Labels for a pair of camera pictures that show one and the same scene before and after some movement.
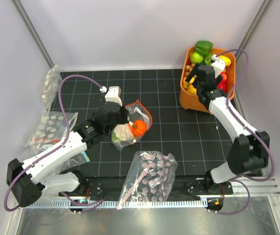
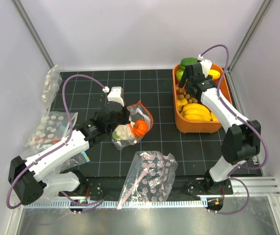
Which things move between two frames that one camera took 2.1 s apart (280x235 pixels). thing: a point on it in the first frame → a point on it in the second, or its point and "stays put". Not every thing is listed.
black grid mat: (118, 112) stays put
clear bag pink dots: (150, 178) stays put
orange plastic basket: (190, 101) → (193, 126)
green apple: (196, 58) → (179, 74)
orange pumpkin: (139, 127) stays put
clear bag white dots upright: (50, 86) stays put
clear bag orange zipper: (140, 121) stays put
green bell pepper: (203, 47) → (185, 61)
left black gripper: (124, 112) stays put
